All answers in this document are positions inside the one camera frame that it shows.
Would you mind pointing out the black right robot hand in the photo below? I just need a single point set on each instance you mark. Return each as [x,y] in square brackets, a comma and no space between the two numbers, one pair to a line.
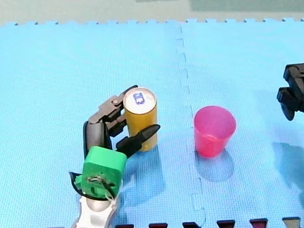
[293,95]

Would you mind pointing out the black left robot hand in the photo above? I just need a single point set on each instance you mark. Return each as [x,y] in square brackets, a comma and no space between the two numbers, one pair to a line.
[95,133]

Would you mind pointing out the yellow drink can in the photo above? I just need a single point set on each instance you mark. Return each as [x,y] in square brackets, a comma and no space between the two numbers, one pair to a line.
[141,121]

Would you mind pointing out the pink plastic cup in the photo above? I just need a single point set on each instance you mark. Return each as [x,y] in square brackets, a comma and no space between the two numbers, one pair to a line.
[213,133]

